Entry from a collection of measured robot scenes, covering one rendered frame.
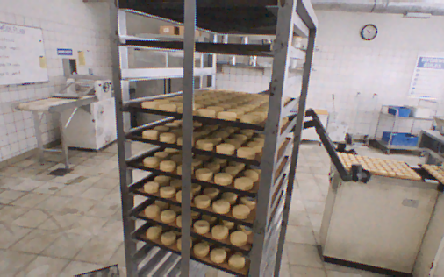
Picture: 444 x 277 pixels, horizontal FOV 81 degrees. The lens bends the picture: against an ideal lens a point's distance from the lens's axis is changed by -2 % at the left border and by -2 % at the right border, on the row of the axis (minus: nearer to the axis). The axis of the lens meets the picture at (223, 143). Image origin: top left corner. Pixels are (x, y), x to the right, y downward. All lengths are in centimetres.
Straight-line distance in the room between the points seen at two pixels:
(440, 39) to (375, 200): 530
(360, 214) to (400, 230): 32
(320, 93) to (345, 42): 115
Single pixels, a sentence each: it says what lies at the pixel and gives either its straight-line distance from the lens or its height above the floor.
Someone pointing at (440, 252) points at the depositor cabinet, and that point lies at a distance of 249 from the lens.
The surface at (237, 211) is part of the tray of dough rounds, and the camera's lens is 77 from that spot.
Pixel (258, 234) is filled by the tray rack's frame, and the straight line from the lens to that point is 74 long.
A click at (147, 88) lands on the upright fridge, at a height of 99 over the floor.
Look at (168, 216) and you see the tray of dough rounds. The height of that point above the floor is 115.
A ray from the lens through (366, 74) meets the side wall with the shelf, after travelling 664.
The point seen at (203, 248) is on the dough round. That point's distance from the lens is 92.
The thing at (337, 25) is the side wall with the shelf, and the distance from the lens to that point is 646.
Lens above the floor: 165
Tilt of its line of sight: 18 degrees down
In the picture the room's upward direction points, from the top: 4 degrees clockwise
